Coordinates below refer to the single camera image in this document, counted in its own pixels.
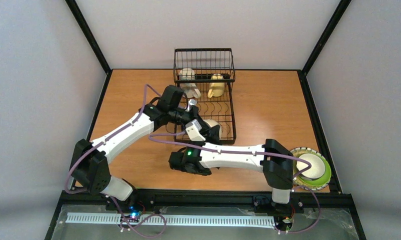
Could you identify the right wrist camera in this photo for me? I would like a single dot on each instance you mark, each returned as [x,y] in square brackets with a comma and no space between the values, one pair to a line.
[193,129]

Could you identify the white slotted cable duct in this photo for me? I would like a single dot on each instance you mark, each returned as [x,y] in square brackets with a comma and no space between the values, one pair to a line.
[177,220]

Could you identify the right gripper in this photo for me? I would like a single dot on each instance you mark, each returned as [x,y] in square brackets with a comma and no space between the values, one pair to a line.
[175,161]

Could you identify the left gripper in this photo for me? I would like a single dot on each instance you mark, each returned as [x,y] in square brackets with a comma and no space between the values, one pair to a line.
[214,133]

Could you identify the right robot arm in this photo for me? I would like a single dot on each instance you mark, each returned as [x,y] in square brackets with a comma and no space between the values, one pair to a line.
[271,158]

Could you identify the black enclosure frame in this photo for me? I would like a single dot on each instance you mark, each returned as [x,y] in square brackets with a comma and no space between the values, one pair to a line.
[335,187]

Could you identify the dark teal spotted bowl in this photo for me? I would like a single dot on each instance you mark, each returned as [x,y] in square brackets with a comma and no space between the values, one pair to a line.
[317,169]

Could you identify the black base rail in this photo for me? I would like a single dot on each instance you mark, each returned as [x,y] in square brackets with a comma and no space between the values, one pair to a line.
[152,200]

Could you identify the black wire dish rack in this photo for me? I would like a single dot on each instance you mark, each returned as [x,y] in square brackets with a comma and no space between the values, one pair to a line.
[206,62]

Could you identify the white black striped plate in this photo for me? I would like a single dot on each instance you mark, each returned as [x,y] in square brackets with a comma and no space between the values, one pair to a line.
[301,149]

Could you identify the yellow mug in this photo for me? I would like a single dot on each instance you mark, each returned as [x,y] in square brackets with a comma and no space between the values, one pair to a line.
[216,89]

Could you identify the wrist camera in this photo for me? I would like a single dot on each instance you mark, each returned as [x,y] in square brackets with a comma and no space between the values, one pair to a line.
[193,129]
[191,103]

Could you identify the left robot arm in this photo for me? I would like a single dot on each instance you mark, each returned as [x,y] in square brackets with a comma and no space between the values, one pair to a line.
[89,171]

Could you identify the white bowl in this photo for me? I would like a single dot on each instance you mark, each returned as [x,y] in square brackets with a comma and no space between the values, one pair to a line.
[212,123]

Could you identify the white floral mug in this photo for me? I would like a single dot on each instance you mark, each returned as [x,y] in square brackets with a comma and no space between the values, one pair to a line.
[190,88]

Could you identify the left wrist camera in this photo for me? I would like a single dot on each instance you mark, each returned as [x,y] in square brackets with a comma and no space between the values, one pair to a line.
[191,103]

